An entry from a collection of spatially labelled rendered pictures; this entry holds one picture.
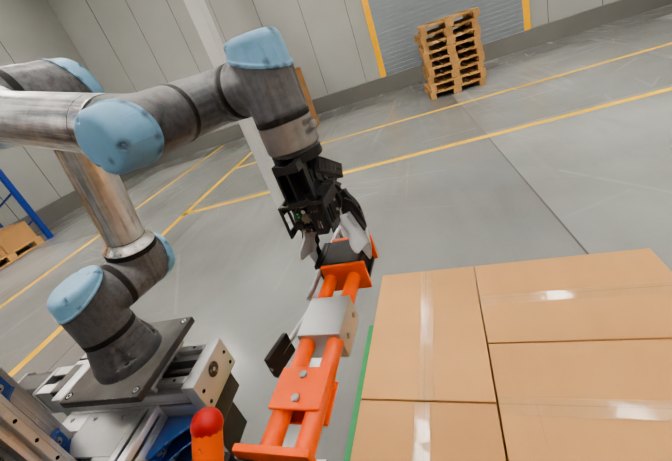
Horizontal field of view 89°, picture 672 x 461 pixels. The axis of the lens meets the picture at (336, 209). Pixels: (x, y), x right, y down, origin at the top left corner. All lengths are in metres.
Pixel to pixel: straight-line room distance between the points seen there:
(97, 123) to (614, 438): 1.16
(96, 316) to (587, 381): 1.22
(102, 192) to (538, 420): 1.17
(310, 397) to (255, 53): 0.39
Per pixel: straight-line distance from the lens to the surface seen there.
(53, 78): 0.81
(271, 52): 0.45
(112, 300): 0.91
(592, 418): 1.17
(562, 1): 10.41
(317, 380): 0.42
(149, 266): 0.94
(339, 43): 9.77
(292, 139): 0.45
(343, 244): 0.60
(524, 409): 1.16
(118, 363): 0.95
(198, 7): 3.56
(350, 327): 0.49
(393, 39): 9.54
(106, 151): 0.43
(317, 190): 0.49
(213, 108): 0.49
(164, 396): 0.95
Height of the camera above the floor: 1.53
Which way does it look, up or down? 24 degrees down
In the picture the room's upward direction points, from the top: 20 degrees counter-clockwise
